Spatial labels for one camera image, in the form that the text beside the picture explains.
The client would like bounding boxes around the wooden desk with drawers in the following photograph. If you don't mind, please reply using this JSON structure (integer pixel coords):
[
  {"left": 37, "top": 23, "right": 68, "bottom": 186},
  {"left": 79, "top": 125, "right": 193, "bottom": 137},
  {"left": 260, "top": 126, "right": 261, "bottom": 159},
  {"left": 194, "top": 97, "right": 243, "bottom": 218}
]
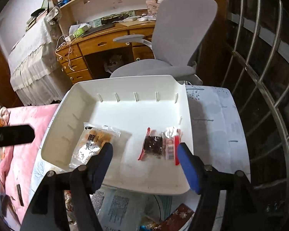
[{"left": 56, "top": 21, "right": 155, "bottom": 84}]

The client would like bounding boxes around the dark red snowflake packet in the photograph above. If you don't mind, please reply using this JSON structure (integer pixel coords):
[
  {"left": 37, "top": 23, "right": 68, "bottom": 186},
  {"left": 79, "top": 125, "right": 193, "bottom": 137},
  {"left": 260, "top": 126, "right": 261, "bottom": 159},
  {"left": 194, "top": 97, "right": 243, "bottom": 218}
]
[{"left": 153, "top": 203, "right": 194, "bottom": 231}]

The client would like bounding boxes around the dark date candy packet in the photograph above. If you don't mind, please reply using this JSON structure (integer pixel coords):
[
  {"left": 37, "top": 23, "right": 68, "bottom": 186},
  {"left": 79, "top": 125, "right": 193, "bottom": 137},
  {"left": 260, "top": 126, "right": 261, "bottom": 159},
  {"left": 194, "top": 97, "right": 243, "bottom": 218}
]
[{"left": 138, "top": 127, "right": 182, "bottom": 166}]

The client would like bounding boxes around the grey office chair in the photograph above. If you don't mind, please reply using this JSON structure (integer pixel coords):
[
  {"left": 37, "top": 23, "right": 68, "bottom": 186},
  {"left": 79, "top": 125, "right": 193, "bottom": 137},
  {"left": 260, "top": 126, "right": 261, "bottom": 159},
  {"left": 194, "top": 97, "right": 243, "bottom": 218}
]
[{"left": 111, "top": 0, "right": 218, "bottom": 85}]

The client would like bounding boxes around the orange cracker clear pack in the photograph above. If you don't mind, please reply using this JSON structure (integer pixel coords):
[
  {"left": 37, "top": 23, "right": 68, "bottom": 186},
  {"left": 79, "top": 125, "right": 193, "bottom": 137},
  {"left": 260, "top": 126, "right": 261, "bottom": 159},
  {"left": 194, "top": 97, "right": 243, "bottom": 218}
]
[{"left": 69, "top": 122, "right": 121, "bottom": 168}]

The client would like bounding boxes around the black keyboard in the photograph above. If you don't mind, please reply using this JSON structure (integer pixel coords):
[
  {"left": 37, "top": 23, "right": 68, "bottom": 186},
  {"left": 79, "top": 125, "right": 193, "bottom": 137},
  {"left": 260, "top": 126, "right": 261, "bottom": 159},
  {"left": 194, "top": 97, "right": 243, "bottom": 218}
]
[{"left": 82, "top": 23, "right": 115, "bottom": 37}]

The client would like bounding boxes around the lace covered cabinet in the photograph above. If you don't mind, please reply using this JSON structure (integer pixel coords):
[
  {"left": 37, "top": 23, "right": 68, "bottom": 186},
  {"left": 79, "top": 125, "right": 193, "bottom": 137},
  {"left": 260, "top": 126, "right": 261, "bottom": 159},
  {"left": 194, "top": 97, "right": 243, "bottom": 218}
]
[{"left": 8, "top": 18, "right": 72, "bottom": 106}]

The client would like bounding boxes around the steel window grille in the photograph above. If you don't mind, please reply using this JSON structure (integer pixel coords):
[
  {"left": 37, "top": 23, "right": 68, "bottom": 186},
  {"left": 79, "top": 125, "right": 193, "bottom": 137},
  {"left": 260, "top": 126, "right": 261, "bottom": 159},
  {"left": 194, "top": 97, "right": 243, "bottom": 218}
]
[{"left": 220, "top": 0, "right": 289, "bottom": 225}]

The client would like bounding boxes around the light blue white pouch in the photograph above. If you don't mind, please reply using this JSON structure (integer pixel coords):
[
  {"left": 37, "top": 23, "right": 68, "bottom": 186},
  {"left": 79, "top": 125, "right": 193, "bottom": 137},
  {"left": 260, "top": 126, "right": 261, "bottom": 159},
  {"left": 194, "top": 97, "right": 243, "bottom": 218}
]
[{"left": 90, "top": 187, "right": 163, "bottom": 230}]

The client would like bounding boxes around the pink quilt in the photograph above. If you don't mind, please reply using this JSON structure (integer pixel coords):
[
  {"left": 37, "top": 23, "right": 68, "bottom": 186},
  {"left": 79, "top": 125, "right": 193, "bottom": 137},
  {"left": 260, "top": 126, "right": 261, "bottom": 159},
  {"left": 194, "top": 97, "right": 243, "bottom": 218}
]
[{"left": 0, "top": 104, "right": 59, "bottom": 230}]

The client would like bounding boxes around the printed blue-white tablecloth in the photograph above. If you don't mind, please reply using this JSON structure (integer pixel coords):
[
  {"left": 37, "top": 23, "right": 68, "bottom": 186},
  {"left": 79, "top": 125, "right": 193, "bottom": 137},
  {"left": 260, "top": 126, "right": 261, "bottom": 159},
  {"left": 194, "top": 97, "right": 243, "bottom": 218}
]
[{"left": 28, "top": 84, "right": 251, "bottom": 231}]

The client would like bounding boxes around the white plastic storage bin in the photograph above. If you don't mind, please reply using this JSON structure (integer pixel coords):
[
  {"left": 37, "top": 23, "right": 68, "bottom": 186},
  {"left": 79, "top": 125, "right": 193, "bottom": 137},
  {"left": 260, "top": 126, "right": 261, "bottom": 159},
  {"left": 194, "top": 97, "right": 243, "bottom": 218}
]
[{"left": 41, "top": 75, "right": 193, "bottom": 195}]

